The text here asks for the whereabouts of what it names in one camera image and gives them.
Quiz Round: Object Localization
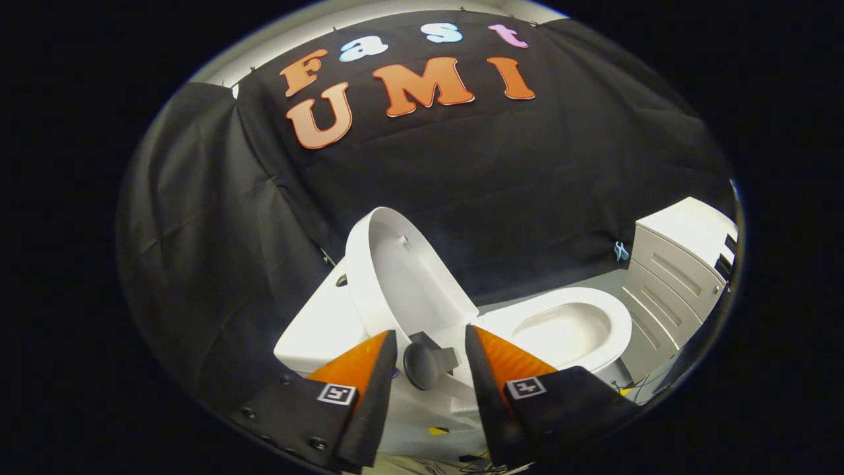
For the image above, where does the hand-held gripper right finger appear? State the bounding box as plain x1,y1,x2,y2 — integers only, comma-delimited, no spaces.
464,323,642,468

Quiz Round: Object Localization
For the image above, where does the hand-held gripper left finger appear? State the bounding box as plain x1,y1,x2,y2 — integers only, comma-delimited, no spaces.
229,329,400,473

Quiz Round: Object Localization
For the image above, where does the white toilet body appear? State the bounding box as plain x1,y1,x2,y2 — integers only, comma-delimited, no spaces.
274,261,634,462

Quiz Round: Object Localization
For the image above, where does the white toilet seat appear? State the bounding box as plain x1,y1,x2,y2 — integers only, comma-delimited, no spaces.
480,287,634,373

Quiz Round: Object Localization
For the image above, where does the white drawer cabinet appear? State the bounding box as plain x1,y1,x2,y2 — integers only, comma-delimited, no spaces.
618,197,739,387

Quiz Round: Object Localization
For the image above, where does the black backdrop cloth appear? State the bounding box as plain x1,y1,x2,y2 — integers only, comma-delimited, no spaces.
117,10,733,423

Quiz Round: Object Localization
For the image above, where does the small black object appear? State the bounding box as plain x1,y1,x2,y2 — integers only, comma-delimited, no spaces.
715,234,738,281

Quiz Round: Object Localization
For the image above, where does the tangle of black cables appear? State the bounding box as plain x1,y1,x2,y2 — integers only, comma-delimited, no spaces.
455,454,528,474

